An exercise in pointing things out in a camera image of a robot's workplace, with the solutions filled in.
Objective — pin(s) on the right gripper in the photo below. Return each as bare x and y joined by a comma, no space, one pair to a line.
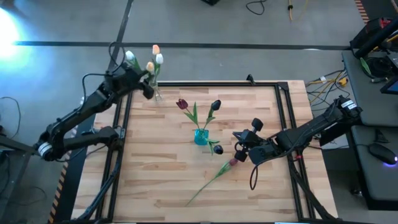
253,140

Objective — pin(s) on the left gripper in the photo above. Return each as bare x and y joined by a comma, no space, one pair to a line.
140,81

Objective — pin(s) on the pale yellow artificial tulip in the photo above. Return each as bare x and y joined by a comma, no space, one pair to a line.
150,66

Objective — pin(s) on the white artificial tulip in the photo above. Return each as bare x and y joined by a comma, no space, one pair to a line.
159,58
129,56

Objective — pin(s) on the dark purple artificial tulip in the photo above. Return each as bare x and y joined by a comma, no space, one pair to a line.
216,105
218,149

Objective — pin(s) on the peach artificial tulip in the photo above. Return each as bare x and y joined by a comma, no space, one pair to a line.
156,49

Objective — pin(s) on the maroon artificial tulip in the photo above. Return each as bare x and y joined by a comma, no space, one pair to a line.
233,161
182,104

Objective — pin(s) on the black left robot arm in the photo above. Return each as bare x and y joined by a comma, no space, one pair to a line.
90,105

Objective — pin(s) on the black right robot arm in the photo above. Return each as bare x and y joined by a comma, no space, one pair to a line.
304,133

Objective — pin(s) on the clear glass vase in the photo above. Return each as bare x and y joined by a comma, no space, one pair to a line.
158,93

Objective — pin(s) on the blue cut-glass vase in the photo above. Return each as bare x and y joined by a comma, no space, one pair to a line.
201,138

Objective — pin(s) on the black table clamp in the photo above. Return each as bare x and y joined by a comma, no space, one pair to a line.
250,79

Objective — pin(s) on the grey side table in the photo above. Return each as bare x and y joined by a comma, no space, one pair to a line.
373,102

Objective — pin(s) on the black metal stand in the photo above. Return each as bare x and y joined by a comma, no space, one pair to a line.
18,147

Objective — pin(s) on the black computer mouse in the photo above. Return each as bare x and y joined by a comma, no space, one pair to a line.
381,153

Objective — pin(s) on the green artificial leaf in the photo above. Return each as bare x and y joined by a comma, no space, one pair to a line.
365,66

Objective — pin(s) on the dark grey desk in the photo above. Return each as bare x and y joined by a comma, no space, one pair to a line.
376,183

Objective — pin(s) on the black screen device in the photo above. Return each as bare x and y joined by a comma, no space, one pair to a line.
392,86

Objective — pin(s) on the black mesh crate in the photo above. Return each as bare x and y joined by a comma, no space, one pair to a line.
365,31

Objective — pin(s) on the black stand pole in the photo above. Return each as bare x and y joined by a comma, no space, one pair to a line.
376,37

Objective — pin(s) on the black aluminium table frame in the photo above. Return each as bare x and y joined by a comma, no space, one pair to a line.
202,84

